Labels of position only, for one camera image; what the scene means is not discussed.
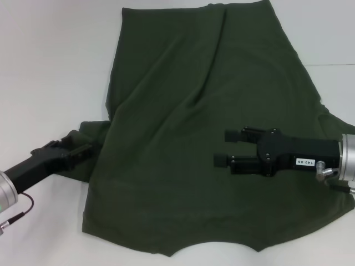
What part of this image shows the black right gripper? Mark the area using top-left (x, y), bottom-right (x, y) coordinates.
top-left (213, 126), bottom-right (343, 178)

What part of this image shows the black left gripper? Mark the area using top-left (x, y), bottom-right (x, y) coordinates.
top-left (5, 140), bottom-right (94, 193)

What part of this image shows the dark green t-shirt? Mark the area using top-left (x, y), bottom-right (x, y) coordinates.
top-left (57, 0), bottom-right (355, 253)

